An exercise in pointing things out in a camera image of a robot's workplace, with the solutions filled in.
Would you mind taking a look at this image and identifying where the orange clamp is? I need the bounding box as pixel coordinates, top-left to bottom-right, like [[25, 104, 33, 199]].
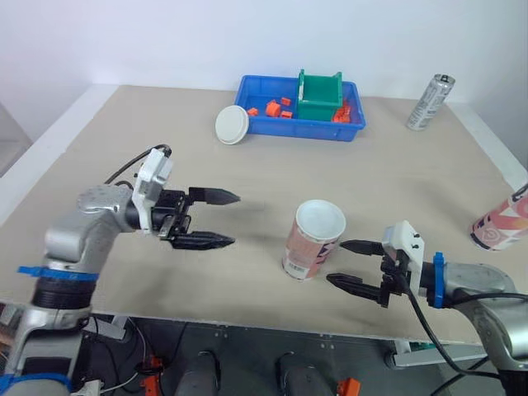
[[337, 376, 363, 396], [141, 356, 163, 392]]

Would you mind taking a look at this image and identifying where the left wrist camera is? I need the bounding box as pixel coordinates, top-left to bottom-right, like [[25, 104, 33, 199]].
[[131, 148, 175, 236]]

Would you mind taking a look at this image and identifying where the pink patterned tube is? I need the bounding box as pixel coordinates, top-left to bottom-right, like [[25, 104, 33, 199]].
[[280, 199, 347, 282], [470, 182, 528, 252]]

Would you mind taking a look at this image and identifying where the white round lid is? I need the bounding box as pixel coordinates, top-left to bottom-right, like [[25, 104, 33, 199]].
[[214, 105, 251, 146]]

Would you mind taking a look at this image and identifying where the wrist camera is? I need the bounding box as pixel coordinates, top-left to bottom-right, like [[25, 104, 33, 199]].
[[131, 148, 175, 236], [380, 219, 427, 296]]

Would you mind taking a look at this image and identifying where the green plastic bin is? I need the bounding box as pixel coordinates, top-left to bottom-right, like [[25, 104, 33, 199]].
[[296, 68, 345, 122]]

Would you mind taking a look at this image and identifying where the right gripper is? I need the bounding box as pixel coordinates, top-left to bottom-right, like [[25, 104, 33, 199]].
[[325, 239, 410, 309]]

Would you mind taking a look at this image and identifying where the black cable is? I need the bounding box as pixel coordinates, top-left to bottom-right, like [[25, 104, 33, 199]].
[[103, 144, 172, 187], [402, 267, 528, 379]]

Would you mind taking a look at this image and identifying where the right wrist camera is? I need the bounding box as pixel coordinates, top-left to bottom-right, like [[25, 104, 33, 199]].
[[380, 219, 427, 296]]

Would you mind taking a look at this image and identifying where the silver drink can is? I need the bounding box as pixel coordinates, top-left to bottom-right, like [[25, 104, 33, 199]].
[[405, 73, 457, 133]]

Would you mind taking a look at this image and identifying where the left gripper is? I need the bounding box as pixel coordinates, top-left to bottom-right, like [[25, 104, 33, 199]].
[[149, 186, 242, 252]]

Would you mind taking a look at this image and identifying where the blue plastic tray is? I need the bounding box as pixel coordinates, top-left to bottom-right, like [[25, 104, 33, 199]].
[[233, 73, 369, 143]]

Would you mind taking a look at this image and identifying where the robot body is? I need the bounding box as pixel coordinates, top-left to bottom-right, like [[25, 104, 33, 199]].
[[179, 349, 332, 396]]

